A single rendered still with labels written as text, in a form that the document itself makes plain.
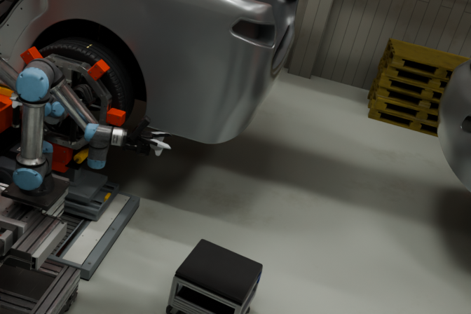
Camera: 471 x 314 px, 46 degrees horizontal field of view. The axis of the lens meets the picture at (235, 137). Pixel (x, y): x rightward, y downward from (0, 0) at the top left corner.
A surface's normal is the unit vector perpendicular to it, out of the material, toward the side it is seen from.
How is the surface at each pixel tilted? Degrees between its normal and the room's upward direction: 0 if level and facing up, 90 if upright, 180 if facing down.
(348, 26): 90
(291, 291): 0
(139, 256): 0
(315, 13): 90
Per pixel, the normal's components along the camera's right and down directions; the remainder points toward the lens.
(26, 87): 0.08, 0.35
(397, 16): -0.18, 0.41
